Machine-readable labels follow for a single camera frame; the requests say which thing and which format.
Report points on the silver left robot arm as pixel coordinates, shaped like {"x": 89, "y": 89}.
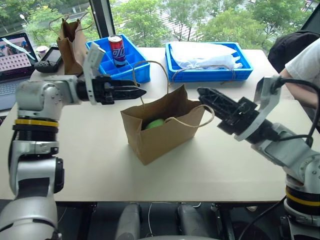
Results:
{"x": 37, "y": 92}

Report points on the grey rounded robot leg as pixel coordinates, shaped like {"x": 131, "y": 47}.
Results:
{"x": 128, "y": 222}
{"x": 195, "y": 220}

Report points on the black handheld screen device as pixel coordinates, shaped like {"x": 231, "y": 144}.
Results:
{"x": 53, "y": 56}

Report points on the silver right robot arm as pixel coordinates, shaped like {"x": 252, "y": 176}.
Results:
{"x": 287, "y": 155}

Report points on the black backpack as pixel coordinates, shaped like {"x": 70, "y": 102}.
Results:
{"x": 287, "y": 47}

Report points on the blue compartment bin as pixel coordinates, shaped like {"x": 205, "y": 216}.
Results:
{"x": 132, "y": 72}

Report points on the green plush toy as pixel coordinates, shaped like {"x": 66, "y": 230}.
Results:
{"x": 155, "y": 123}

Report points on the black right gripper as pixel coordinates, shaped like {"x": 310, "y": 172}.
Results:
{"x": 243, "y": 112}

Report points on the open laptop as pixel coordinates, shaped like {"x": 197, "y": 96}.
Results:
{"x": 15, "y": 57}

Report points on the tall brown paper bag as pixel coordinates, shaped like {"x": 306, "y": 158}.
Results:
{"x": 71, "y": 52}

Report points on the red drink can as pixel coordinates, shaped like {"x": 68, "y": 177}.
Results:
{"x": 117, "y": 52}

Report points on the blue plastic crate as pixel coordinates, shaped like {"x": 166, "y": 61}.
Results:
{"x": 207, "y": 75}

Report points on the black window frame post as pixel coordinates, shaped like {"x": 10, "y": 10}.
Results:
{"x": 102, "y": 17}

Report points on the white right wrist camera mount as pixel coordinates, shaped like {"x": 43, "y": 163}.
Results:
{"x": 265, "y": 102}

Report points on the wide brown paper bag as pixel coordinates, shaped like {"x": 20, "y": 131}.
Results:
{"x": 162, "y": 140}

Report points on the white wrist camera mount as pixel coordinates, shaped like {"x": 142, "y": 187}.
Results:
{"x": 265, "y": 102}
{"x": 91, "y": 62}

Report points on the person in white shirt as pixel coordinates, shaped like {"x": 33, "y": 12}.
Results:
{"x": 306, "y": 62}

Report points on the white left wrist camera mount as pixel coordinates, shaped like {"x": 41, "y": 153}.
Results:
{"x": 91, "y": 62}

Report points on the black game controller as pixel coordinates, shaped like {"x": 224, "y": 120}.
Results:
{"x": 43, "y": 66}

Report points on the white plastic bag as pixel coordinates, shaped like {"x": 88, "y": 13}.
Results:
{"x": 200, "y": 55}

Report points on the person's bare forearm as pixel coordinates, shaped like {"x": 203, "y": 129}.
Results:
{"x": 300, "y": 92}

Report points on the black table leg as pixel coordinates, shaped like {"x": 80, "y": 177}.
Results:
{"x": 223, "y": 220}
{"x": 86, "y": 220}

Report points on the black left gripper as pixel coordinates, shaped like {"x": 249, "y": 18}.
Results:
{"x": 102, "y": 90}

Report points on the white pink cup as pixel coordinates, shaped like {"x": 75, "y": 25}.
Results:
{"x": 42, "y": 51}

